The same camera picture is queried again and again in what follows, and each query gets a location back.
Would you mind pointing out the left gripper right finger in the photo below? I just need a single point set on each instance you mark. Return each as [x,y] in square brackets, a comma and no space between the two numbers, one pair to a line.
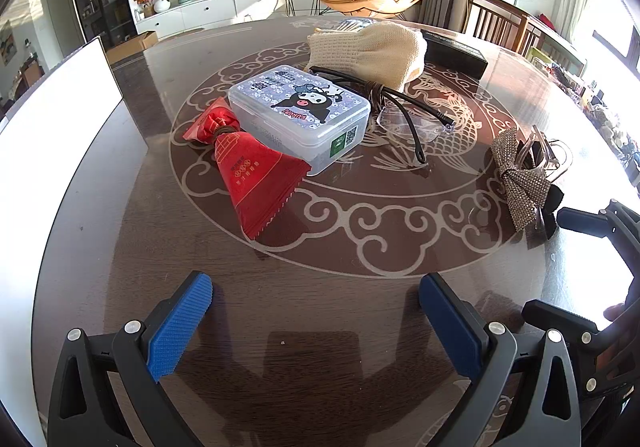
[544,410]

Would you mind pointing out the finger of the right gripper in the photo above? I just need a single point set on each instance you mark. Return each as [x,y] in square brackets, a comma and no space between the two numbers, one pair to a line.
[603,361]
[617,222]

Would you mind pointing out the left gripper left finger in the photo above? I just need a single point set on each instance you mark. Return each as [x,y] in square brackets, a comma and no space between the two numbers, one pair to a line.
[84,410]

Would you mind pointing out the black hair claw clip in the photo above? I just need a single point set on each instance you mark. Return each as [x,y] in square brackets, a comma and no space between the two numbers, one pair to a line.
[547,212]

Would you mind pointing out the rhinestone bow hair clip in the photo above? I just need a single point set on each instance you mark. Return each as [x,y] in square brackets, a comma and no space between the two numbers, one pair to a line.
[527,168]

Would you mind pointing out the red candy pouch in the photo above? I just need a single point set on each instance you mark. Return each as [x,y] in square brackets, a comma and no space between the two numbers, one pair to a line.
[259,179]

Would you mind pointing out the person right hand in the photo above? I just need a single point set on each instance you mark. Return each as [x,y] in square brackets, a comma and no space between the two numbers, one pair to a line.
[613,312]

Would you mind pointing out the white board panel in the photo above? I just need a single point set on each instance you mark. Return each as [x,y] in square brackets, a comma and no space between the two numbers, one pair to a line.
[70,154]

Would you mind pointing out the black rectangular box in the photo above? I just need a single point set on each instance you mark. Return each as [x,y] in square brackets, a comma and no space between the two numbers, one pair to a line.
[454,56]

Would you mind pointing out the wooden dining chair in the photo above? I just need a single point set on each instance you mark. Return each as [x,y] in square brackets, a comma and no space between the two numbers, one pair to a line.
[502,24]

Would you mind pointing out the cream knitted cloth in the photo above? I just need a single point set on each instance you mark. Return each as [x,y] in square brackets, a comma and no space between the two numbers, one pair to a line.
[386,53]

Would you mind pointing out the clear plastic cartoon box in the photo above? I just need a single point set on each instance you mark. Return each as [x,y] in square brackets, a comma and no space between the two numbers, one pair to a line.
[301,114]

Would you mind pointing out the cardboard box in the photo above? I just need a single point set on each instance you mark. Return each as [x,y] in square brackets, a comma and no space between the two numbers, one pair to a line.
[132,47]

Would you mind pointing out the white tv cabinet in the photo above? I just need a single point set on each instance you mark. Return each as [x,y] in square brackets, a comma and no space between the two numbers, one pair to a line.
[212,14]

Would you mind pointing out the black frame glasses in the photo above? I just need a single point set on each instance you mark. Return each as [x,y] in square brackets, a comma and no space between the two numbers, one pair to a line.
[395,112]

